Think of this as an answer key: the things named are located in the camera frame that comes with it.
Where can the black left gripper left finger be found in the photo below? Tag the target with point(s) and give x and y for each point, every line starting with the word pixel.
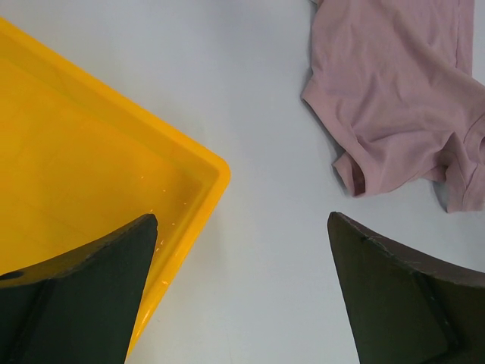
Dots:
pixel 80 306

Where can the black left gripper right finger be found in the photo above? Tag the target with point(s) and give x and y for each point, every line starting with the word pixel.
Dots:
pixel 405 306

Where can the pink tank top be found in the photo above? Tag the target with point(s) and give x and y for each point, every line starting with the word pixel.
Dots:
pixel 391 82

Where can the yellow plastic bin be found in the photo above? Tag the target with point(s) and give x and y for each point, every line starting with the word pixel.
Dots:
pixel 79 160

